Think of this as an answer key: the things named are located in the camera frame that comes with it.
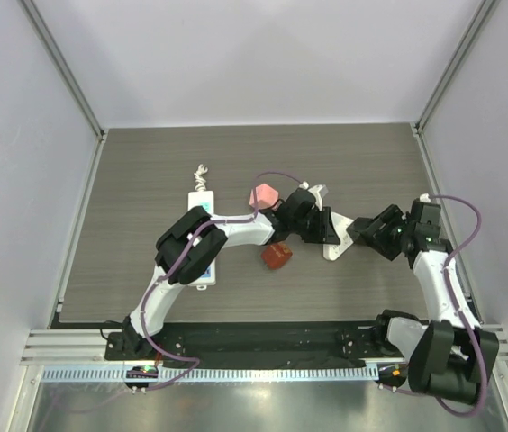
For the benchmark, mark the pink cube plug adapter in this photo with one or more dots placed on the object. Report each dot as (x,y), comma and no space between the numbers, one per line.
(263,197)

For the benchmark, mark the aluminium rail front frame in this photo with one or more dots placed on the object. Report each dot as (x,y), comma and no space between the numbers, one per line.
(85,346)

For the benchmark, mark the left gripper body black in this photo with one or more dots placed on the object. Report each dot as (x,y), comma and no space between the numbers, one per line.
(311,227)

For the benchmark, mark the aluminium frame post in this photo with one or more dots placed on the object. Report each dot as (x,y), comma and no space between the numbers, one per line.
(469,37)
(59,62)

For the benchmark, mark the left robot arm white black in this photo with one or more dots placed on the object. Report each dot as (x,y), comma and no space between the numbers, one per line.
(187,249)

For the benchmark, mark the white power strip coloured sockets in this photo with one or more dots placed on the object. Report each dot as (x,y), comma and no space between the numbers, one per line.
(203,199)

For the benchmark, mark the left aluminium frame post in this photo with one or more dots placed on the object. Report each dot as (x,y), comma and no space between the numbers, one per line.
(59,62)

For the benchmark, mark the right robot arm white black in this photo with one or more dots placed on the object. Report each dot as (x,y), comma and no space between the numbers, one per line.
(450,357)

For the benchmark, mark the right aluminium frame post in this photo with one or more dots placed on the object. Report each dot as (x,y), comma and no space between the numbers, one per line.
(469,37)

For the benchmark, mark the red-brown cube plug adapter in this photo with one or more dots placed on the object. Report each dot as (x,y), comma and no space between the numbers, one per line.
(276,255)

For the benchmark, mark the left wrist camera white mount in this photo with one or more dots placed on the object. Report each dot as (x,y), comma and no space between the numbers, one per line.
(317,191)

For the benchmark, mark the white triangular socket base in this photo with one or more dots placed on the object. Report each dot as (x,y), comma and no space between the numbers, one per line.
(340,224)

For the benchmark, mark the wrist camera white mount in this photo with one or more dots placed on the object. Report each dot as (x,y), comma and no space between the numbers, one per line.
(425,198)
(317,191)

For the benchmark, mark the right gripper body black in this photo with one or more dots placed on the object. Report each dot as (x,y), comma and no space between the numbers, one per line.
(372,232)

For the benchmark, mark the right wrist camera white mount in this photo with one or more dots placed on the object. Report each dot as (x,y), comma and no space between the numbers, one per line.
(425,198)

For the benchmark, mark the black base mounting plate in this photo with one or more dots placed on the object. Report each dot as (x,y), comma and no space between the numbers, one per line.
(249,344)

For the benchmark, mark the slotted cable duct strip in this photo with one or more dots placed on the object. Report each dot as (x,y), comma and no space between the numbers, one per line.
(128,373)

